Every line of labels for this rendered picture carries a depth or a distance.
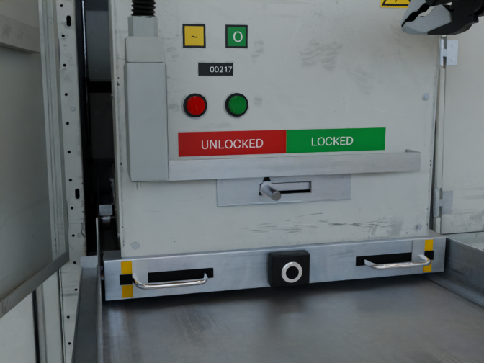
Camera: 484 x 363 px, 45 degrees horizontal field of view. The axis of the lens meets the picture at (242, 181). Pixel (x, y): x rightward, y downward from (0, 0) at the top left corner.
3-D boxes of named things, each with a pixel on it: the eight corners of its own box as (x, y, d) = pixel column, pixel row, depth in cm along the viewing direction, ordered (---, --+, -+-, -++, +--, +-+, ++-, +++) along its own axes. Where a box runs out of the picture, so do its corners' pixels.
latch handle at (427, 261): (437, 266, 91) (437, 261, 91) (372, 271, 88) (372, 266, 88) (419, 256, 96) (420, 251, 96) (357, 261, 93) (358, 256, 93)
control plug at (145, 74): (169, 181, 73) (166, 35, 69) (130, 183, 71) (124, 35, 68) (163, 171, 80) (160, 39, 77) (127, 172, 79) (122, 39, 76)
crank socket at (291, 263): (311, 286, 88) (312, 254, 87) (272, 289, 86) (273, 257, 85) (305, 280, 90) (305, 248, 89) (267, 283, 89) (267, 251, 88)
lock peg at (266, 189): (284, 203, 83) (284, 176, 82) (269, 204, 82) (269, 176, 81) (271, 194, 89) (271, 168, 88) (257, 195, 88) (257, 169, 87)
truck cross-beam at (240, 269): (444, 271, 96) (446, 236, 95) (105, 301, 84) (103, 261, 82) (428, 262, 101) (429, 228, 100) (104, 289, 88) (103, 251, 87)
